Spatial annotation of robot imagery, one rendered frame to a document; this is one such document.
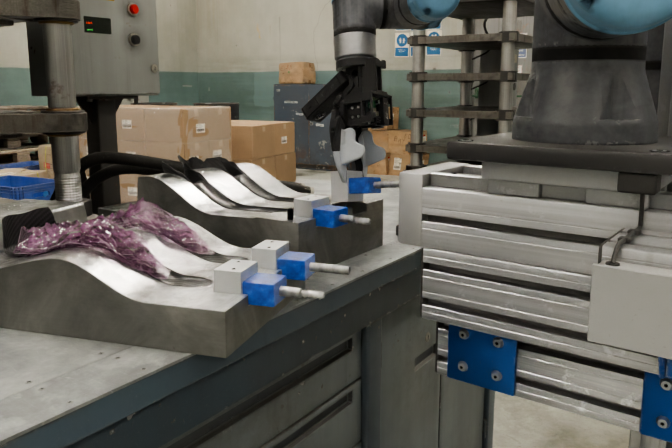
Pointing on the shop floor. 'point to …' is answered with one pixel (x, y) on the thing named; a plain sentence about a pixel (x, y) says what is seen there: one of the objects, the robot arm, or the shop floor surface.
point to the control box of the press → (103, 40)
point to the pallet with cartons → (265, 146)
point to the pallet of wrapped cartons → (168, 135)
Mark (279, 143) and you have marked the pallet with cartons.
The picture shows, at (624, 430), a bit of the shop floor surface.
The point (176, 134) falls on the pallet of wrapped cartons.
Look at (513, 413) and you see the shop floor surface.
